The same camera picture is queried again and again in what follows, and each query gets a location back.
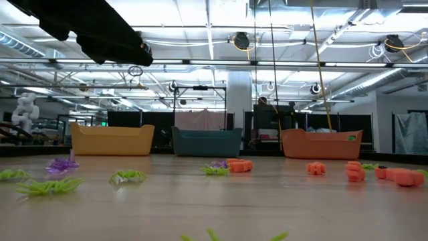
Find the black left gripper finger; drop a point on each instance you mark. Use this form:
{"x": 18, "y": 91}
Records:
{"x": 127, "y": 53}

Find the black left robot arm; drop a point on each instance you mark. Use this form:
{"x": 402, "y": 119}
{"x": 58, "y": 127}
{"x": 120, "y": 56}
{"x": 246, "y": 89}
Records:
{"x": 26, "y": 6}

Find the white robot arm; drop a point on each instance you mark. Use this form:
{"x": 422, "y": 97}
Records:
{"x": 25, "y": 112}

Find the black partition panel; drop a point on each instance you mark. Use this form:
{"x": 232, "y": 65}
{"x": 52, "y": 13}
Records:
{"x": 351, "y": 122}
{"x": 160, "y": 127}

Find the yellow plastic bin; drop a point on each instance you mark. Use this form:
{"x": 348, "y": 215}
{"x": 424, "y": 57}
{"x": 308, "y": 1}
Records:
{"x": 110, "y": 140}

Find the pink cloth backdrop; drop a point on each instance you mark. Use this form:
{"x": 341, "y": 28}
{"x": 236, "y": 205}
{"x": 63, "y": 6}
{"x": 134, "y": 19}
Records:
{"x": 200, "y": 120}

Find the teal plastic bin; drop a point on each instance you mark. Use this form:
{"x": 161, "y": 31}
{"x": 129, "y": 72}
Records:
{"x": 207, "y": 144}

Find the person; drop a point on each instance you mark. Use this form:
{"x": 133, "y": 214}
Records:
{"x": 263, "y": 101}

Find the small red box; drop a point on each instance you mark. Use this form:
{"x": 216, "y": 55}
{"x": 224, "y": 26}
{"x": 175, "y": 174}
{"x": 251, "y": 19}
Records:
{"x": 265, "y": 136}

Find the orange plastic bin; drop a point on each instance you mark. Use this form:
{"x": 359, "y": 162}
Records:
{"x": 321, "y": 145}

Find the grey cover sheet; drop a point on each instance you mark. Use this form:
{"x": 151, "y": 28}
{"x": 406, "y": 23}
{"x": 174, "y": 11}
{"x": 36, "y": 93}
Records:
{"x": 412, "y": 132}

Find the black workstation frame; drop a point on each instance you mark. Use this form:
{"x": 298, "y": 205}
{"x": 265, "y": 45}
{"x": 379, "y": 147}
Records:
{"x": 200, "y": 87}

